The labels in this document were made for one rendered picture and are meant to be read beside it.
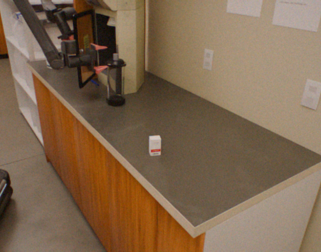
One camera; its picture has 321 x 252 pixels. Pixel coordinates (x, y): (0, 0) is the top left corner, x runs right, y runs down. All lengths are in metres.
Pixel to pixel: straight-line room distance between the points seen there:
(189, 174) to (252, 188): 0.22
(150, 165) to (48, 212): 1.42
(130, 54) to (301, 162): 1.05
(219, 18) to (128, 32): 0.49
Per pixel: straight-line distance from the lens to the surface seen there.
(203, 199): 1.03
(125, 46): 1.76
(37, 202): 2.57
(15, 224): 2.45
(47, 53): 1.54
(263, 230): 1.28
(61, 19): 1.81
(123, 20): 1.73
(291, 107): 1.48
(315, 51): 1.39
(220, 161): 1.23
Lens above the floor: 1.60
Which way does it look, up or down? 27 degrees down
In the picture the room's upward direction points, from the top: 2 degrees clockwise
